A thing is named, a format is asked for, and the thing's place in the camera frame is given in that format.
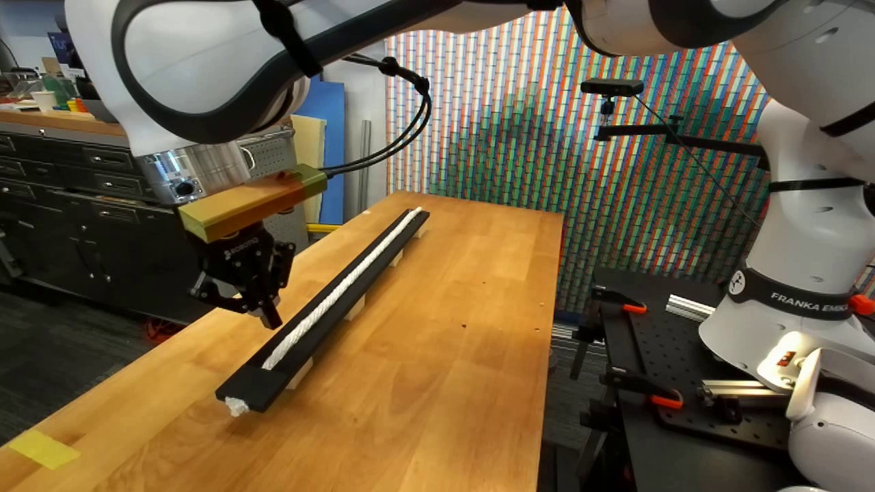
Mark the light rail support block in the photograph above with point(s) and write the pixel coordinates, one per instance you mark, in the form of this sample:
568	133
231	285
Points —
357	307
398	259
302	375

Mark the green plastic item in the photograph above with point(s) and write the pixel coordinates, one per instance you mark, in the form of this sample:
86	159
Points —
59	94

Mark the grey perforated metal cabinet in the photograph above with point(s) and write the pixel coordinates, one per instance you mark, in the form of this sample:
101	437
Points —
55	227

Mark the yellow bar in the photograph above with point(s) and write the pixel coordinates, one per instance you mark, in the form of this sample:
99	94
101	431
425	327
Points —
321	227

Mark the aluminium extrusion bar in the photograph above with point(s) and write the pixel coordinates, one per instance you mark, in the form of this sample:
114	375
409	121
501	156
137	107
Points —
729	389
688	307

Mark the yellow tape piece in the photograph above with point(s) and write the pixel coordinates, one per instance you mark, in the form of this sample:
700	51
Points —
45	449

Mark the black camera on stand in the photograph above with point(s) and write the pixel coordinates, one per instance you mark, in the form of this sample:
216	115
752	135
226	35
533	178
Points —
611	89

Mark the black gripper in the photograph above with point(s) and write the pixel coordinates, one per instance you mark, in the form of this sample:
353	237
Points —
246	264

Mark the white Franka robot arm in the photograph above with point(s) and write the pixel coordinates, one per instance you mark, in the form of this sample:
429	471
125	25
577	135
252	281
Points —
228	55

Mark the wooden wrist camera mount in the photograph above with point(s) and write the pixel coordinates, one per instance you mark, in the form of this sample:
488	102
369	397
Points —
237	206

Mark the grey metal pole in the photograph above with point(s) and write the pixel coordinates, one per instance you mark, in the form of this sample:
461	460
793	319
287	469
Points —
365	182

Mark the black perforated breadboard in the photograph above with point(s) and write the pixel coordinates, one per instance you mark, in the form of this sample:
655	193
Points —
656	342

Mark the long black grooved rail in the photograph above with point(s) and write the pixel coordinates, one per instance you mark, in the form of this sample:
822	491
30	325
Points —
264	389

